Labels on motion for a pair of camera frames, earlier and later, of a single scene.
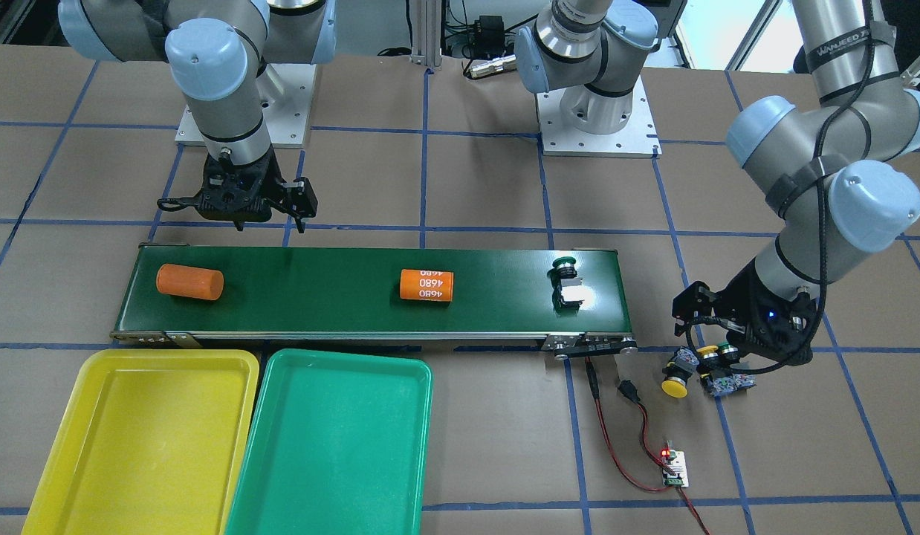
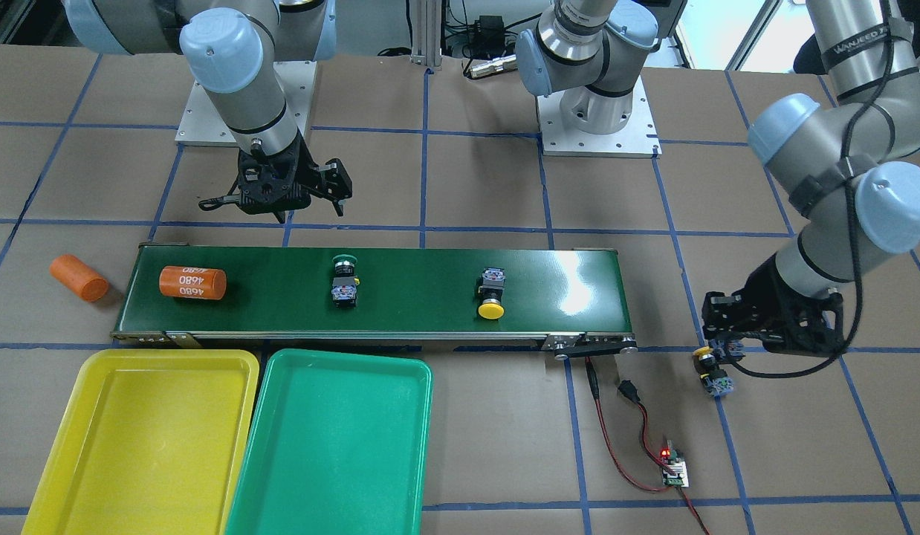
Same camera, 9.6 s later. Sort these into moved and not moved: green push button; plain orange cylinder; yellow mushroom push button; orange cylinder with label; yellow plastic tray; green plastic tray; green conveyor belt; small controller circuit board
Moved: green push button; orange cylinder with label; yellow mushroom push button; plain orange cylinder
Not moved: small controller circuit board; yellow plastic tray; green plastic tray; green conveyor belt
